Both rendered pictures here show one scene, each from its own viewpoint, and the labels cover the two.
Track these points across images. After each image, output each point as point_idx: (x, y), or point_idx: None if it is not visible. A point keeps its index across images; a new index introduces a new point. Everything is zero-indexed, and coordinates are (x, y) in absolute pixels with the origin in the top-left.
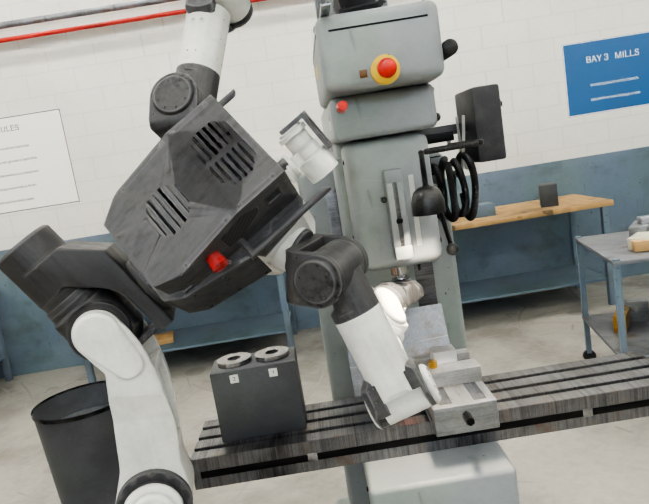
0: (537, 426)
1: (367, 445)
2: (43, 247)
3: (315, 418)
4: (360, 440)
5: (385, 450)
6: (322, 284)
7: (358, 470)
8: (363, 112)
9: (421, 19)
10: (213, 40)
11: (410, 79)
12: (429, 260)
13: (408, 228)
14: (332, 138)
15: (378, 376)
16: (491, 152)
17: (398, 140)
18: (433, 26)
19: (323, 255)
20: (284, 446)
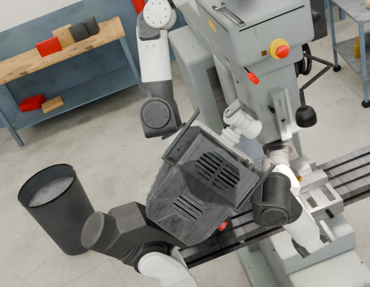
0: (358, 197)
1: (270, 229)
2: (110, 232)
3: (234, 215)
4: (266, 228)
5: (279, 229)
6: (280, 218)
7: None
8: (257, 63)
9: (300, 9)
10: (165, 58)
11: (293, 48)
12: (298, 131)
13: (288, 122)
14: (229, 69)
15: (307, 244)
16: (318, 35)
17: (277, 70)
18: (308, 12)
19: (279, 205)
20: (226, 241)
